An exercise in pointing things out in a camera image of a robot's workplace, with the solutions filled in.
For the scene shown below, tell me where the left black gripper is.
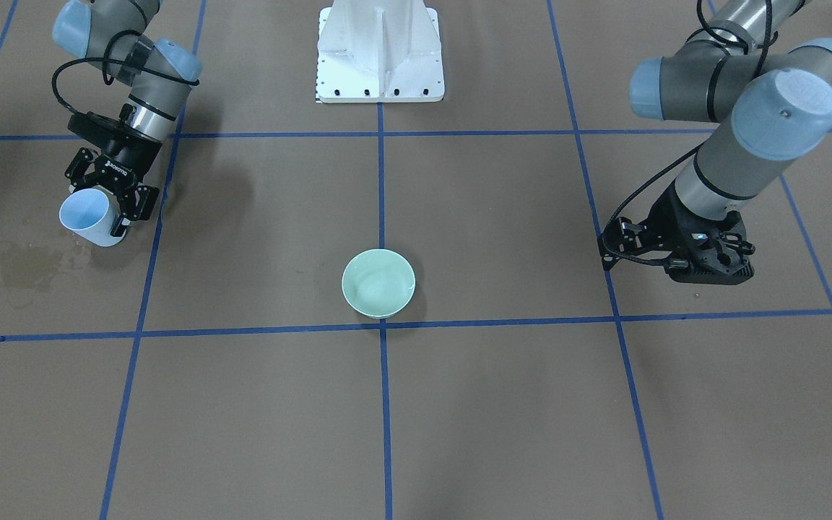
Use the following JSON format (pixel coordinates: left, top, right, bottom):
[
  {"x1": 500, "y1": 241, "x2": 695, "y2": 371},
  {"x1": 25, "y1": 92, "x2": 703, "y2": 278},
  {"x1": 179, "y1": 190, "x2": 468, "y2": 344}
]
[{"x1": 597, "y1": 184, "x2": 749, "y2": 272}]

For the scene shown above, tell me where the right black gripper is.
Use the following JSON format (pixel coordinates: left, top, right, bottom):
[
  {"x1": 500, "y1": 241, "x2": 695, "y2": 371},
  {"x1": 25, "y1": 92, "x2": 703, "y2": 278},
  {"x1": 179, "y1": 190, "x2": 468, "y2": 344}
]
[{"x1": 65, "y1": 112, "x2": 161, "y2": 238}]

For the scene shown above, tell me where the light blue plastic cup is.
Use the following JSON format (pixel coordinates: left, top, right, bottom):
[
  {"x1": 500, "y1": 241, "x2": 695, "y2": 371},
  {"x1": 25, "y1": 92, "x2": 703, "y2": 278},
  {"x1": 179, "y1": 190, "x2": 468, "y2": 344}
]
[{"x1": 58, "y1": 188, "x2": 126, "y2": 247}]

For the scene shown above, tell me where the mint green ceramic bowl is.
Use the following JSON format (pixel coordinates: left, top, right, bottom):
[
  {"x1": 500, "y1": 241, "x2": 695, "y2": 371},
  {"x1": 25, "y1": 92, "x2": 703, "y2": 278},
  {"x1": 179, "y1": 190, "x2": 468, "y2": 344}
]
[{"x1": 341, "y1": 249, "x2": 416, "y2": 319}]

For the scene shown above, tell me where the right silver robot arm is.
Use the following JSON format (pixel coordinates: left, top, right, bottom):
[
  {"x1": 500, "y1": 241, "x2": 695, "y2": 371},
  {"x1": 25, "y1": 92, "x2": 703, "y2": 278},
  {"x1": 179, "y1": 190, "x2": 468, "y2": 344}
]
[{"x1": 51, "y1": 1, "x2": 204, "y2": 246}]

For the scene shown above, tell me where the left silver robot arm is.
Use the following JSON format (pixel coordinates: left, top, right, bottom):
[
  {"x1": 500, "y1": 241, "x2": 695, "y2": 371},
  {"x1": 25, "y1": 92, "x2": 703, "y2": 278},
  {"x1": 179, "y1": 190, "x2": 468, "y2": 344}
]
[{"x1": 597, "y1": 1, "x2": 832, "y2": 285}]

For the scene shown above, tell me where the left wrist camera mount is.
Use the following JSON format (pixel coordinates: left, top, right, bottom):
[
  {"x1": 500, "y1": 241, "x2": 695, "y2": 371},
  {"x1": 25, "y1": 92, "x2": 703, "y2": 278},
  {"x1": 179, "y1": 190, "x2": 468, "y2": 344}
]
[{"x1": 664, "y1": 211, "x2": 756, "y2": 286}]

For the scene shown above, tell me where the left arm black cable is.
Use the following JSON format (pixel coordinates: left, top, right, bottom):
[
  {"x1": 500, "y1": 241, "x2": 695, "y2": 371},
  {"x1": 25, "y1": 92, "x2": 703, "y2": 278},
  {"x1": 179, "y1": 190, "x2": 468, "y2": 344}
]
[{"x1": 602, "y1": 0, "x2": 778, "y2": 267}]

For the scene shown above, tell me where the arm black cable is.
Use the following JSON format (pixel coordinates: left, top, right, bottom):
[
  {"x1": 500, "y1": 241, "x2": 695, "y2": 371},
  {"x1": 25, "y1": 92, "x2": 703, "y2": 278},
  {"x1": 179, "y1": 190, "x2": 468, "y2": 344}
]
[
  {"x1": 602, "y1": 0, "x2": 778, "y2": 267},
  {"x1": 51, "y1": 29, "x2": 200, "y2": 116}
]

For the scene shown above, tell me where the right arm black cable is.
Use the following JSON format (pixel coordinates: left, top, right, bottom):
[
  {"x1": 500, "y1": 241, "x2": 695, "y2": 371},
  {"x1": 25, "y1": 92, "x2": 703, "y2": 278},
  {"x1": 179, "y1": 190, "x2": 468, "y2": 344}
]
[{"x1": 51, "y1": 29, "x2": 200, "y2": 116}]

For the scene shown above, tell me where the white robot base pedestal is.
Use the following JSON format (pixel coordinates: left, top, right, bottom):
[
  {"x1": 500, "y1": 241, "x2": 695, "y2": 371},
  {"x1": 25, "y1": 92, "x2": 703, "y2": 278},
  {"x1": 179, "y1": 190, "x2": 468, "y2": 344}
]
[{"x1": 315, "y1": 1, "x2": 446, "y2": 103}]

